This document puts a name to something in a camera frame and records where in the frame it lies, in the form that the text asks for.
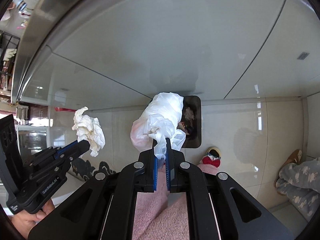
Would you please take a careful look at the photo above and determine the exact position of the white plastic bag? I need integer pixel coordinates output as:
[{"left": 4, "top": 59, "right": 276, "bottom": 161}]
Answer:
[{"left": 130, "top": 93, "right": 186, "bottom": 160}]

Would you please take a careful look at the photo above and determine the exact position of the grey patterned pajama leg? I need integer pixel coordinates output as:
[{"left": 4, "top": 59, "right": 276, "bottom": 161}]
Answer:
[{"left": 277, "top": 158, "right": 319, "bottom": 221}]

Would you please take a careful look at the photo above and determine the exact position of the black trash bin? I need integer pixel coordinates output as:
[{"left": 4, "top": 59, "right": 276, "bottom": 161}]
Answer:
[{"left": 178, "top": 95, "right": 202, "bottom": 148}]

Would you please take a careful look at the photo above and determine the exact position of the brown slipper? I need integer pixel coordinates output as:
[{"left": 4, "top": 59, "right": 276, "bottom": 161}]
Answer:
[{"left": 274, "top": 149, "right": 303, "bottom": 189}]

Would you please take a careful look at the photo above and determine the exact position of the white tissue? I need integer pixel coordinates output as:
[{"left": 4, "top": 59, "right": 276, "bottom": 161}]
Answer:
[{"left": 72, "top": 106, "right": 105, "bottom": 157}]

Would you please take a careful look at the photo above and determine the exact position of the person's left hand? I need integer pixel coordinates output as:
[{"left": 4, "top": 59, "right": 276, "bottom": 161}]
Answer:
[{"left": 10, "top": 199, "right": 55, "bottom": 239}]

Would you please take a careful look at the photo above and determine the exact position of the red white slipper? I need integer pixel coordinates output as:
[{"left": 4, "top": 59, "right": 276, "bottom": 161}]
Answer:
[{"left": 201, "top": 147, "right": 221, "bottom": 168}]

